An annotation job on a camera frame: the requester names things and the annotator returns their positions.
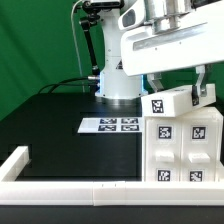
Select white cabinet top block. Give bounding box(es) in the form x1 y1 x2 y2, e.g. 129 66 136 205
141 84 216 117

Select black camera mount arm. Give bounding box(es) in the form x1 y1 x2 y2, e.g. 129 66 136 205
79 0 124 76

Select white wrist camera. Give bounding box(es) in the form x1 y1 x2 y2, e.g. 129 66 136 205
118 1 146 30

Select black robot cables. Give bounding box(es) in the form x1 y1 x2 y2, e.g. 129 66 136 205
38 78 101 95

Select white U-shaped fence frame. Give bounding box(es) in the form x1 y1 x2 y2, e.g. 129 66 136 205
0 146 224 206

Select white cabinet body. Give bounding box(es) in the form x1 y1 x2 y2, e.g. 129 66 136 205
142 107 223 182

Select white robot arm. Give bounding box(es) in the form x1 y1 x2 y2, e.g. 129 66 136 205
96 0 224 103

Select white cabinet door panel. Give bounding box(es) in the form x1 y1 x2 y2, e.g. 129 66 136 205
180 116 222 182
145 118 181 182

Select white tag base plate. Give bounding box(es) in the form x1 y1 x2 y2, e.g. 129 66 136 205
78 117 143 133

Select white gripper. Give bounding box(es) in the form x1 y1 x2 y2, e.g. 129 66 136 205
118 13 224 107

